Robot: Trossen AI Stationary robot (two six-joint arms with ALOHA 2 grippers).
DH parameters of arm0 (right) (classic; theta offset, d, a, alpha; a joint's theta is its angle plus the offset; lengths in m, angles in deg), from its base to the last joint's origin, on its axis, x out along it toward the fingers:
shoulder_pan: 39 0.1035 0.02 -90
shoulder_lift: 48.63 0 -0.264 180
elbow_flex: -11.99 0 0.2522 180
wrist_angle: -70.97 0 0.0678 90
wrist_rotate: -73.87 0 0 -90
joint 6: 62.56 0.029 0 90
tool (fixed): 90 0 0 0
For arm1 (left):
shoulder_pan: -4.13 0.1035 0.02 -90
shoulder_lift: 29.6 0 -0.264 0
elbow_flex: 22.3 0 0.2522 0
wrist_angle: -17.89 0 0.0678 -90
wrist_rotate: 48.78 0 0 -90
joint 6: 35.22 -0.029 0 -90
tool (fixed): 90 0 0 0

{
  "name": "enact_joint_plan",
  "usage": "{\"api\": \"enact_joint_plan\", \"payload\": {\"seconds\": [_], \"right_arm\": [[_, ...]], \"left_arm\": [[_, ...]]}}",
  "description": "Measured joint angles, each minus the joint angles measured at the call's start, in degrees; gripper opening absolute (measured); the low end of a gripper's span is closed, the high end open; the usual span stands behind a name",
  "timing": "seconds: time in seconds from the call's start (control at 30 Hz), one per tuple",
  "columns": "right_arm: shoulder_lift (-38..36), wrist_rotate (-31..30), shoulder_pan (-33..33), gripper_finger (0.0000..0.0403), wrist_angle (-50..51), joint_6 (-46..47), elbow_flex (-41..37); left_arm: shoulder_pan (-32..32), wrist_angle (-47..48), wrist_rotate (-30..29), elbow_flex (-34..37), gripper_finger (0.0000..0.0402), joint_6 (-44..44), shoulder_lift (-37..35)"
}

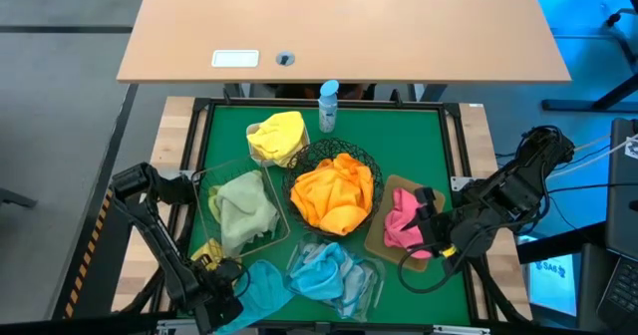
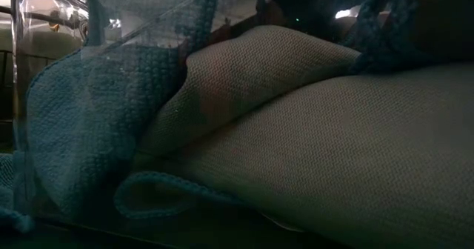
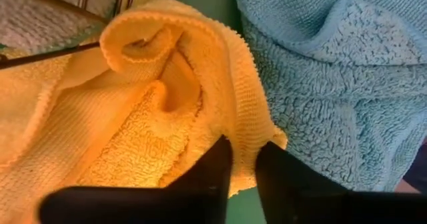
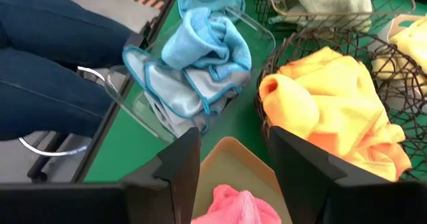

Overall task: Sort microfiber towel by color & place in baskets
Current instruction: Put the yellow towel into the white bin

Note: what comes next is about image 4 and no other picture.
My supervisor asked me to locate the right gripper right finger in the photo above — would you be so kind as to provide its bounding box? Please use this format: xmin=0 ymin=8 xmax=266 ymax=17
xmin=268 ymin=125 xmax=427 ymax=224

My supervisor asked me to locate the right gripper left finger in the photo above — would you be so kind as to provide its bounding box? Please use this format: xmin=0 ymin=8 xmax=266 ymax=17
xmin=0 ymin=127 xmax=201 ymax=224

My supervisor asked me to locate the orange microfiber towel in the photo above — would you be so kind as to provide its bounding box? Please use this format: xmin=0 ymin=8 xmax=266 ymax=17
xmin=306 ymin=83 xmax=413 ymax=182
xmin=258 ymin=46 xmax=384 ymax=141

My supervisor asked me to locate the pink microfiber towel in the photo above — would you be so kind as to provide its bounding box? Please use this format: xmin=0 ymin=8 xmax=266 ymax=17
xmin=190 ymin=183 xmax=283 ymax=224

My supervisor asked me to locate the grey towel with teal edging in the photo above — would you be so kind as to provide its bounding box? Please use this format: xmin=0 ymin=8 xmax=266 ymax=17
xmin=122 ymin=45 xmax=251 ymax=138

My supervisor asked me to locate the yellow microfiber towel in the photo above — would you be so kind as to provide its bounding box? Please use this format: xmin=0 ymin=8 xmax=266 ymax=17
xmin=372 ymin=17 xmax=427 ymax=95

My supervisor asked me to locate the lime green microfiber towel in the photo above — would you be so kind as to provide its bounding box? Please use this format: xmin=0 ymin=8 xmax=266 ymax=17
xmin=353 ymin=17 xmax=374 ymax=33

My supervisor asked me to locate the light blue microfiber towel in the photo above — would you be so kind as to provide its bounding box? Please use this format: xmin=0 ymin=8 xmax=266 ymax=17
xmin=161 ymin=7 xmax=253 ymax=71

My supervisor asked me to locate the green table mat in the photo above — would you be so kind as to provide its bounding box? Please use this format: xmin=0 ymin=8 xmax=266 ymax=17
xmin=83 ymin=0 xmax=427 ymax=185

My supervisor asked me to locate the chrome stool base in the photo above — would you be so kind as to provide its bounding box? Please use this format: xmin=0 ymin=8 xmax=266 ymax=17
xmin=18 ymin=65 xmax=107 ymax=181

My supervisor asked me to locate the clear plastic tray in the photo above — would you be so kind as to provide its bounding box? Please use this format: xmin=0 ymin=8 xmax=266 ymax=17
xmin=105 ymin=5 xmax=278 ymax=145

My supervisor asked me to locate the tan plastic tray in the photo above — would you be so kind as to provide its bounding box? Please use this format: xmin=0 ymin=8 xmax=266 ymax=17
xmin=191 ymin=136 xmax=293 ymax=224

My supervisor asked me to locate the person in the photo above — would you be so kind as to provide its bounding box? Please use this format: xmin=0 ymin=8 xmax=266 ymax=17
xmin=0 ymin=0 xmax=134 ymax=141

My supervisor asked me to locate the black aluminium table frame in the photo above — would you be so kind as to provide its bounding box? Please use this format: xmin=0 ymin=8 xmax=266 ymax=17
xmin=71 ymin=0 xmax=177 ymax=183

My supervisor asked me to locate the round black wire basket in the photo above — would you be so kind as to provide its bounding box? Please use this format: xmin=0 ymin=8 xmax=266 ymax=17
xmin=255 ymin=27 xmax=427 ymax=181

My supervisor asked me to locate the rectangular copper wire basket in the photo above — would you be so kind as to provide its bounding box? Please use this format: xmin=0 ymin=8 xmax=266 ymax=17
xmin=252 ymin=0 xmax=418 ymax=30

